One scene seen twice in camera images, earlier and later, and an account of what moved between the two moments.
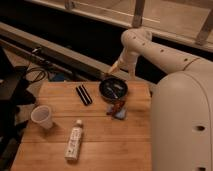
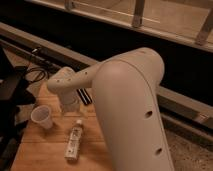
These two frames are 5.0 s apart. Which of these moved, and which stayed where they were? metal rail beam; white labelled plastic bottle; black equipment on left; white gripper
Moved: white gripper
Stayed: black equipment on left; white labelled plastic bottle; metal rail beam
